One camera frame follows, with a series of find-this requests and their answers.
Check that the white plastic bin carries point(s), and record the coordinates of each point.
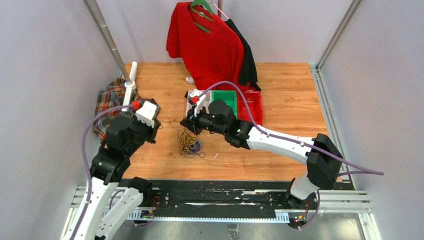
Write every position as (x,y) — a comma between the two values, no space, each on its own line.
(206,104)

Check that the green clothes hanger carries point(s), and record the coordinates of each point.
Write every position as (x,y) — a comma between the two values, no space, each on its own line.
(203,10)

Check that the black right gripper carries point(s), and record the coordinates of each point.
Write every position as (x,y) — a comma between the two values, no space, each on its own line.
(191,122)

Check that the green plastic bin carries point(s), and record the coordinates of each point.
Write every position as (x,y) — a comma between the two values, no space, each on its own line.
(228,96)

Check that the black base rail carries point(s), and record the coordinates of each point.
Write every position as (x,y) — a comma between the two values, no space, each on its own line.
(224,200)

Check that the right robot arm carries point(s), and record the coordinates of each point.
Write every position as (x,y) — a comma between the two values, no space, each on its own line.
(319,154)

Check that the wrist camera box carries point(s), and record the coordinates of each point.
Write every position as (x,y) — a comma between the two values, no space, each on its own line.
(196,99)
(147,113)

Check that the pink clothes hanger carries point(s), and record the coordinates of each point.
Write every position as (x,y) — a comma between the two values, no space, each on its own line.
(219,7)

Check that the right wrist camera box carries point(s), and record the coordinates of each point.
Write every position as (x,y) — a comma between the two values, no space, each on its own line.
(196,99)

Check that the white stand with pole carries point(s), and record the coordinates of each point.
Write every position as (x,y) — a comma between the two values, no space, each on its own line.
(95,12)

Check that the plaid cloth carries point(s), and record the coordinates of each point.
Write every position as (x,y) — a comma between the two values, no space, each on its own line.
(112,97)

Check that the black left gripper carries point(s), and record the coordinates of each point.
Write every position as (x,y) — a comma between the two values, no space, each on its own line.
(153,130)

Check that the red plastic bin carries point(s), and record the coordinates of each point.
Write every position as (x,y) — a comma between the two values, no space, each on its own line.
(254,102)

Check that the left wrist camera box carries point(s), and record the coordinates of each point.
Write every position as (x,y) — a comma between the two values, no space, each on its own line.
(147,113)

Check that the black t-shirt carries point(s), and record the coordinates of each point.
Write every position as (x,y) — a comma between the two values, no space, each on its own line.
(248,76)

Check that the red t-shirt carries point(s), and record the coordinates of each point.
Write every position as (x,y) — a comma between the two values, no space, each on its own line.
(209,58)

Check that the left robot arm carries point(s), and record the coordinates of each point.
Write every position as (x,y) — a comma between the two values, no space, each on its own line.
(123,137)

